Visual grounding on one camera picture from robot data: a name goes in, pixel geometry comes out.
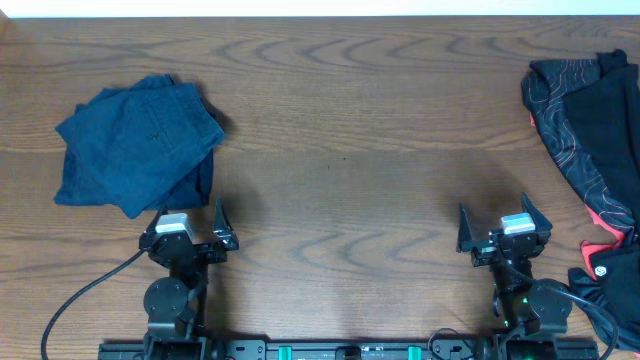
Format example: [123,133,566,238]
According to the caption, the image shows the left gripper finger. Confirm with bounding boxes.
[213,197,239,250]
[145,205,168,233]

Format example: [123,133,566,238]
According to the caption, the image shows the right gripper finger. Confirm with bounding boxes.
[521,192,552,232]
[456,204,477,252]

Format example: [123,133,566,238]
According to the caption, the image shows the black red patterned garment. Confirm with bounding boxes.
[520,48,640,266]

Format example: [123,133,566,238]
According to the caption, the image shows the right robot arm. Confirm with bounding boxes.
[456,194,572,359]

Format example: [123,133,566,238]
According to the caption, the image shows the folded navy blue shorts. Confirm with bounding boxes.
[54,74,225,219]

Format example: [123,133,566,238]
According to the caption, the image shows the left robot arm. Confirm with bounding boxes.
[139,199,239,360]

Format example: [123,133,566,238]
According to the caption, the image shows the black Sydro t-shirt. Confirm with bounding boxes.
[568,244,639,354]

